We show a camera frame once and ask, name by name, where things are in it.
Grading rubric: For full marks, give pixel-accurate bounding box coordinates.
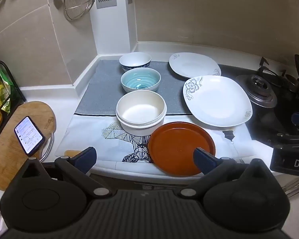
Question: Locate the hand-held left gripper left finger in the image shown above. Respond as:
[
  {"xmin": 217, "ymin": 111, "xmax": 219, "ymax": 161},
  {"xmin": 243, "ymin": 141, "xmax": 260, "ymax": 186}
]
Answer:
[{"xmin": 21, "ymin": 146, "xmax": 113, "ymax": 199}]

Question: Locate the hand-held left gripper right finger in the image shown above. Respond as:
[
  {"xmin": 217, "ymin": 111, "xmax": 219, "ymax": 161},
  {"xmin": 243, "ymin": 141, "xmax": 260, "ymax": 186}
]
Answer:
[{"xmin": 178, "ymin": 147, "xmax": 270, "ymax": 199}]

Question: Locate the brown round plate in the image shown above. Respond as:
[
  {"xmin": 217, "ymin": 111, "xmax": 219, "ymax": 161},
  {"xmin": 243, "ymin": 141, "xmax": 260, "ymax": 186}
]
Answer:
[{"xmin": 148, "ymin": 122, "xmax": 216, "ymax": 177}]

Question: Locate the white plate large flower print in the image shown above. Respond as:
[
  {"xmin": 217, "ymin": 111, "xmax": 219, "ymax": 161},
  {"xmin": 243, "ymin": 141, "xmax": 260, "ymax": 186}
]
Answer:
[{"xmin": 182, "ymin": 75, "xmax": 253, "ymax": 127}]

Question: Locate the cream bowl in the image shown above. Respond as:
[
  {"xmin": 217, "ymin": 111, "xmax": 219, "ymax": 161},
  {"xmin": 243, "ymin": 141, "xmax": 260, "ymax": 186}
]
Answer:
[{"xmin": 116, "ymin": 90, "xmax": 167, "ymax": 135}]

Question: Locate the white plate small flower print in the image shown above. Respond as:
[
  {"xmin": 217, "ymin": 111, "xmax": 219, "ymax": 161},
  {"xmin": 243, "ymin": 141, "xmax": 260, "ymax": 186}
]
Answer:
[{"xmin": 169, "ymin": 52, "xmax": 222, "ymax": 78}]

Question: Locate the teal ribbed bowl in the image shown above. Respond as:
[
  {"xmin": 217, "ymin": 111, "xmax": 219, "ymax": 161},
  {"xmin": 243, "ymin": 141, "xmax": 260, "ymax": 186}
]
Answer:
[{"xmin": 121, "ymin": 67, "xmax": 161, "ymax": 93}]

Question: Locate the white bowl blue patterned band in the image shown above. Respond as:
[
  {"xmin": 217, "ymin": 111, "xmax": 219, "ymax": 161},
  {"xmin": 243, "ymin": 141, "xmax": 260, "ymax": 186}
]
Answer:
[{"xmin": 119, "ymin": 52, "xmax": 152, "ymax": 72}]

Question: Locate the small wooden block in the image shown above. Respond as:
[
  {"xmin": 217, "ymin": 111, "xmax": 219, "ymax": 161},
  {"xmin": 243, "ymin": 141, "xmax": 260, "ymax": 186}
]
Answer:
[{"xmin": 64, "ymin": 150, "xmax": 83, "ymax": 158}]

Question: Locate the white cloth black geometric print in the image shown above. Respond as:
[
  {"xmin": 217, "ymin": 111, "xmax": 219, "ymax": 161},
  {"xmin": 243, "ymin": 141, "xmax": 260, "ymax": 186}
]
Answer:
[{"xmin": 55, "ymin": 114, "xmax": 256, "ymax": 171}]

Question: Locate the black gas stove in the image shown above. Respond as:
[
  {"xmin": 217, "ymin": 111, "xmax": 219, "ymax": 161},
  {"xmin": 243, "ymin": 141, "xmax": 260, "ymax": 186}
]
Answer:
[{"xmin": 218, "ymin": 63, "xmax": 299, "ymax": 155}]

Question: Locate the metal stove burner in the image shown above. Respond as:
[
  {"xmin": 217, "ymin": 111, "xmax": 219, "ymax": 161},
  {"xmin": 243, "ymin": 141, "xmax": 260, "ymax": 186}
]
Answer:
[{"xmin": 235, "ymin": 74, "xmax": 278, "ymax": 109}]

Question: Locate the black pan support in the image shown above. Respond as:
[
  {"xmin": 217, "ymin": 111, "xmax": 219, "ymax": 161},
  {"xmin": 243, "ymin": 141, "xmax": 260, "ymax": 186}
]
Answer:
[{"xmin": 259, "ymin": 56, "xmax": 287, "ymax": 79}]

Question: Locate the smartphone in blue case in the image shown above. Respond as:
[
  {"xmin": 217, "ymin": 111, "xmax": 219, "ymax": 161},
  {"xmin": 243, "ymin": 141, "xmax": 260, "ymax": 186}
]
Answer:
[{"xmin": 14, "ymin": 116, "xmax": 46, "ymax": 157}]

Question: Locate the wooden cutting board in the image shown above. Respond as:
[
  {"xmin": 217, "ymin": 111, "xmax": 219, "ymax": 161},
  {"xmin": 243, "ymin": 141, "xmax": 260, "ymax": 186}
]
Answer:
[{"xmin": 0, "ymin": 101, "xmax": 57, "ymax": 192}]

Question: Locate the curved metal handle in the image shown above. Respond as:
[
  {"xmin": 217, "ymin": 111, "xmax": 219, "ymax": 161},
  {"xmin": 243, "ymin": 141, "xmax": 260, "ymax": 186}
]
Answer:
[{"xmin": 40, "ymin": 132, "xmax": 55, "ymax": 163}]

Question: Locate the black wire rack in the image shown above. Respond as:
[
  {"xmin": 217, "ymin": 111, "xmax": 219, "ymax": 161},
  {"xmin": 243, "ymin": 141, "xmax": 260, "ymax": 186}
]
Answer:
[{"xmin": 0, "ymin": 61, "xmax": 28, "ymax": 152}]

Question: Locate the metal wire strainer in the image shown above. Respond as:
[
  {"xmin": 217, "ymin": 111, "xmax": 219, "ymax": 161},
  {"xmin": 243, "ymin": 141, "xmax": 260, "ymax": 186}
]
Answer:
[{"xmin": 63, "ymin": 0, "xmax": 96, "ymax": 21}]

